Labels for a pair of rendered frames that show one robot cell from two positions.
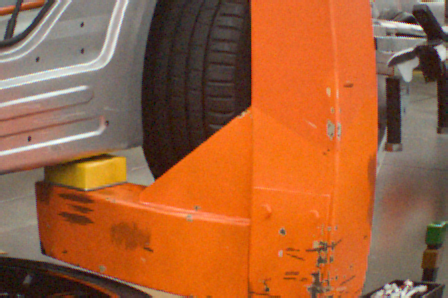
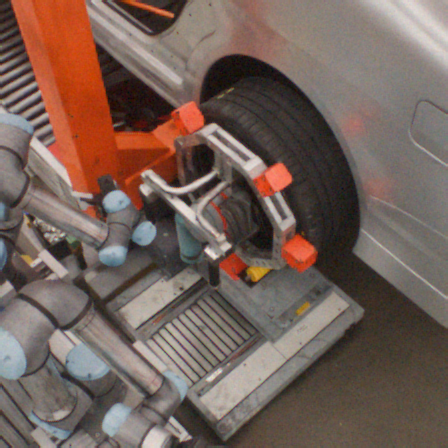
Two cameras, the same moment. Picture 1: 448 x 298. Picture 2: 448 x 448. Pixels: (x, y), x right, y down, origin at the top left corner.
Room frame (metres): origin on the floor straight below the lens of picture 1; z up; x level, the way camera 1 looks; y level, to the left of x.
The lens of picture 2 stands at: (2.72, -1.62, 2.68)
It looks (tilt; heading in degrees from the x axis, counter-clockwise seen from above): 54 degrees down; 105
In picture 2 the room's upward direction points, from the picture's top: 2 degrees counter-clockwise
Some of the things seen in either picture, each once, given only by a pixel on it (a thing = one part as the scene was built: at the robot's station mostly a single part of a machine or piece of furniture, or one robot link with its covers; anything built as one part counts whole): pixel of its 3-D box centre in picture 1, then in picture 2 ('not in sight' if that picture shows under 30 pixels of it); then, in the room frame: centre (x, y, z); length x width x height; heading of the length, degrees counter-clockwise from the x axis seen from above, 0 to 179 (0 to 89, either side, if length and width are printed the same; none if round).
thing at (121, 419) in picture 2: not in sight; (129, 427); (2.36, -1.20, 1.21); 0.11 x 0.08 x 0.09; 163
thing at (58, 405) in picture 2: not in sight; (41, 376); (2.11, -1.12, 1.19); 0.15 x 0.12 x 0.55; 73
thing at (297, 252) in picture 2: not in sight; (298, 253); (2.63, -0.41, 0.85); 0.09 x 0.08 x 0.07; 145
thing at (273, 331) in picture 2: not in sight; (263, 278); (2.46, -0.10, 0.13); 0.50 x 0.36 x 0.10; 145
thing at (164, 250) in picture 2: not in sight; (193, 237); (2.13, -0.03, 0.26); 0.42 x 0.18 x 0.35; 55
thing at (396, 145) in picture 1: (393, 111); (149, 211); (2.09, -0.34, 0.83); 0.04 x 0.04 x 0.16
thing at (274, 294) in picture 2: not in sight; (264, 254); (2.46, -0.10, 0.32); 0.40 x 0.30 x 0.28; 145
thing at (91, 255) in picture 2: not in sight; (56, 239); (1.62, -0.29, 0.44); 0.43 x 0.17 x 0.03; 145
